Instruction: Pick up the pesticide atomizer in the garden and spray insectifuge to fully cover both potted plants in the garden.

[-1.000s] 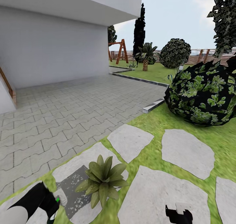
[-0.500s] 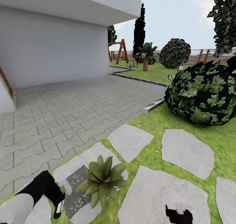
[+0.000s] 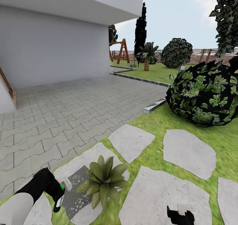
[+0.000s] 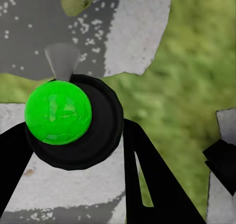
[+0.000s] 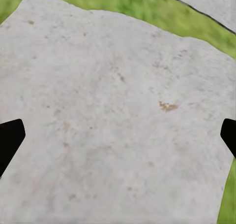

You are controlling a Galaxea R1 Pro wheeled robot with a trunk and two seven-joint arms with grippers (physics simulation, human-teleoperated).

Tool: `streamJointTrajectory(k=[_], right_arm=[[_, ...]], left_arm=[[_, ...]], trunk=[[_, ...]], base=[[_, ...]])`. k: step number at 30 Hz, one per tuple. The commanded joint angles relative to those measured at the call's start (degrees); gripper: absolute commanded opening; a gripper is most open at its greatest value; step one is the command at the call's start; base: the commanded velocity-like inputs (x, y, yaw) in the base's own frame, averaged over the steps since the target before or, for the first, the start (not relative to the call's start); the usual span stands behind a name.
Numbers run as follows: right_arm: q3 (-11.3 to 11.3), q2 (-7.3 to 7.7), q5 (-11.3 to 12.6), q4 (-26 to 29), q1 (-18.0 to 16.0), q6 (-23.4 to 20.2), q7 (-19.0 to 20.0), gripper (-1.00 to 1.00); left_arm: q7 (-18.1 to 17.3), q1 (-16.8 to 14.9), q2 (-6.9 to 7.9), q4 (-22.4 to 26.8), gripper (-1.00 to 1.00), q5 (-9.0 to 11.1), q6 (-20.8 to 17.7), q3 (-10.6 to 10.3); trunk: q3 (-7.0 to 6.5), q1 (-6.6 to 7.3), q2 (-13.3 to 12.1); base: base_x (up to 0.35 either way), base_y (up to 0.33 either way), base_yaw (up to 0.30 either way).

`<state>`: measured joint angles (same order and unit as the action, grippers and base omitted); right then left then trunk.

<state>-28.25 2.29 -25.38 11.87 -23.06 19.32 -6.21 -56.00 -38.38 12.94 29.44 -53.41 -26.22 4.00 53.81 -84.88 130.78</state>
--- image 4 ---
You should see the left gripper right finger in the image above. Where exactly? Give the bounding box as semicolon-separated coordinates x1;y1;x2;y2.
122;119;206;224

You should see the insectifuge atomizer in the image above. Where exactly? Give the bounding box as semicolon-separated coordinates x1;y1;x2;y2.
24;44;124;171

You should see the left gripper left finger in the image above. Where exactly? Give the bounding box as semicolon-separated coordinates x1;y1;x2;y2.
0;122;34;218

